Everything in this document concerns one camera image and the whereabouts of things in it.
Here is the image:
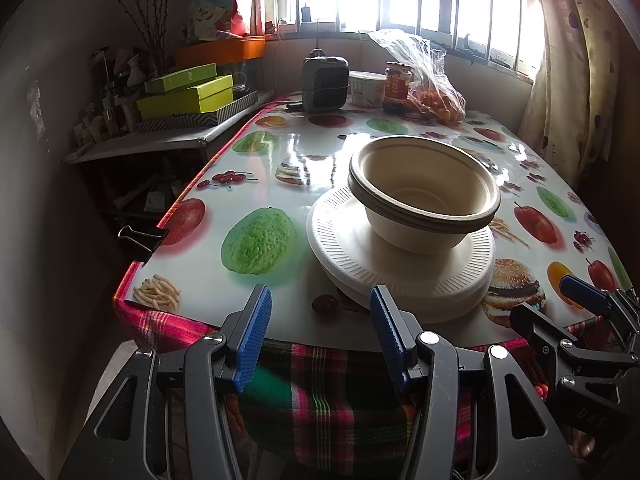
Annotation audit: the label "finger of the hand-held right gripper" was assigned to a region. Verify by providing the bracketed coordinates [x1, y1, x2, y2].
[559, 275, 640, 341]
[509, 302, 601, 377]

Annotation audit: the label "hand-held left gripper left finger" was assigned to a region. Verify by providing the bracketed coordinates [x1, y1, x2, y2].
[57, 284, 273, 480]

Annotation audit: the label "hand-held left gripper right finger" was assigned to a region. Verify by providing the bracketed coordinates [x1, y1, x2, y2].
[369, 284, 583, 480]

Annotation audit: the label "white paper plate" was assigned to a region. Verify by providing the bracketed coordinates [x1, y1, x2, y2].
[332, 280, 488, 312]
[320, 260, 493, 306]
[306, 186, 497, 295]

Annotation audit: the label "fruit-printed glossy tablecloth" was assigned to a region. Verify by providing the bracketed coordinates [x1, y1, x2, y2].
[114, 87, 633, 348]

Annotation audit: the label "red plaid cloth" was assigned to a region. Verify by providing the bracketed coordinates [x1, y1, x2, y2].
[114, 300, 606, 480]

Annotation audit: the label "black binder clip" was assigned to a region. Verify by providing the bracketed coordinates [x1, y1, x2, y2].
[117, 225, 171, 262]

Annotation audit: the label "grey side shelf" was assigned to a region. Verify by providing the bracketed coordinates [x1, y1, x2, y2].
[62, 90, 276, 166]

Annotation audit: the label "chevron-striped tray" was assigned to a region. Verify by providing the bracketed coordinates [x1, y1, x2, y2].
[136, 91, 260, 134]

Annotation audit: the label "heart-printed curtain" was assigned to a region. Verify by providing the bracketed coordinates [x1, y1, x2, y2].
[517, 0, 640, 181]

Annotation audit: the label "pile of oranges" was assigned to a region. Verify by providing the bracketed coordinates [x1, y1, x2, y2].
[407, 87, 466, 123]

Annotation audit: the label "bright green box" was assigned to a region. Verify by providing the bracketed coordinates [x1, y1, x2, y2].
[136, 75, 235, 121]

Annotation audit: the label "red-label glass jar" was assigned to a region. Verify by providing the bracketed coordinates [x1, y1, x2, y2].
[384, 61, 414, 115]

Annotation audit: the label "white tub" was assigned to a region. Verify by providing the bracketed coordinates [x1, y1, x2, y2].
[348, 71, 388, 108]

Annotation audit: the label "small grey heater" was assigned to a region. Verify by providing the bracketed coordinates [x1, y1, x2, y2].
[300, 50, 350, 111]

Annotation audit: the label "cluster of small bottles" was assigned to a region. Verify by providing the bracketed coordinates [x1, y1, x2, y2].
[75, 47, 146, 146]

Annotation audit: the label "clear plastic bag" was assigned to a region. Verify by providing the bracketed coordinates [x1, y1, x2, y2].
[369, 28, 467, 123]

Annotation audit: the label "orange tray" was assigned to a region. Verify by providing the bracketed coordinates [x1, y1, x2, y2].
[174, 36, 267, 68]

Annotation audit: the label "red cartoon-printed box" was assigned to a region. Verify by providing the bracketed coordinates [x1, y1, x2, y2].
[186, 0, 256, 41]

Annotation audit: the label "dried branches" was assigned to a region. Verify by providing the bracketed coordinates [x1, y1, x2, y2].
[102, 0, 176, 73]

